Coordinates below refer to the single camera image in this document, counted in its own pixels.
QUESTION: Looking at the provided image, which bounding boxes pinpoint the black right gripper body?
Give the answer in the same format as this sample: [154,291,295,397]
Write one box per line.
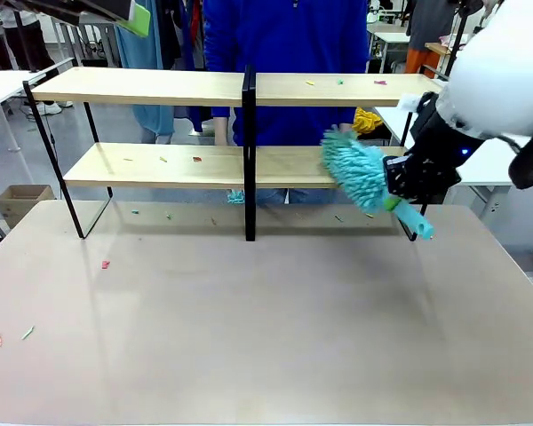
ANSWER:
[402,91,464,206]

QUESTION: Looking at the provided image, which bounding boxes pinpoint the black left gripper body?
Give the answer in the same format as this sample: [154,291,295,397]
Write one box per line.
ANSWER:
[8,0,132,24]

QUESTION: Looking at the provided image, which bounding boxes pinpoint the person's right hand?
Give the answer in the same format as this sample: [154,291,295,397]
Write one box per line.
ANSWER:
[213,117,231,147]

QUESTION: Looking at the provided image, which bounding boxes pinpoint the grey background table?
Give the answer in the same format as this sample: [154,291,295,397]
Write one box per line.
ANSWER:
[48,12,122,68]

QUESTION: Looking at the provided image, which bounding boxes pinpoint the blue hanging garment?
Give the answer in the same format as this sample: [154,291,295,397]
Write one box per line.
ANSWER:
[114,0,177,146]

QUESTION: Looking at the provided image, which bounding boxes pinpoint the dark hanging garments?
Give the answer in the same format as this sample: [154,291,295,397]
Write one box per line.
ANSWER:
[155,0,208,133]

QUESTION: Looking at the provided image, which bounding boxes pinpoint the white side table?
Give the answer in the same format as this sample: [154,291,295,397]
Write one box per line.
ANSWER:
[0,69,49,154]
[374,77,533,215]

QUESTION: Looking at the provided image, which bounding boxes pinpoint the yellow cloth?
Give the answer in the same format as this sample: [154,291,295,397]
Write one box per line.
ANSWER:
[353,106,386,137]

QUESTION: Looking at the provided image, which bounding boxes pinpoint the person in grey top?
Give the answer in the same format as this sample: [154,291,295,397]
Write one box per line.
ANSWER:
[0,0,75,117]

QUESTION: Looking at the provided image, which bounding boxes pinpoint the wooden background table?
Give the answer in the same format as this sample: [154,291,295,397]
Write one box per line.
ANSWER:
[424,42,455,58]

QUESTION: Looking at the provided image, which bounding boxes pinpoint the person in orange trousers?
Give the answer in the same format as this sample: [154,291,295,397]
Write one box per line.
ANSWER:
[403,0,457,75]

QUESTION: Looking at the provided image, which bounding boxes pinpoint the white background desk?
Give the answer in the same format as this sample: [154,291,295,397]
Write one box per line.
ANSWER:
[365,20,412,75]

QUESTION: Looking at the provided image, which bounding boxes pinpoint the person in blue sweater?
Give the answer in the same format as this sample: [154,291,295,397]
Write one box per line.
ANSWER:
[202,0,370,206]

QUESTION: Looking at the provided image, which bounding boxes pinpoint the cardboard box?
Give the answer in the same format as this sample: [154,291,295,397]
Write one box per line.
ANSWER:
[0,184,57,230]

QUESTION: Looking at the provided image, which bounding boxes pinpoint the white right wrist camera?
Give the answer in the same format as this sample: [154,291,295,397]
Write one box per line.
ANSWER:
[396,93,423,113]

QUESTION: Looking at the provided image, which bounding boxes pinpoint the wooden shelf with black frame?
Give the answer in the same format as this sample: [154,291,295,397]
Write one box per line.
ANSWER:
[22,65,467,243]

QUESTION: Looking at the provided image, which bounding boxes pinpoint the black right arm cable sleeve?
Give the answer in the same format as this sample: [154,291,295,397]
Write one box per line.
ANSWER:
[492,130,533,191]

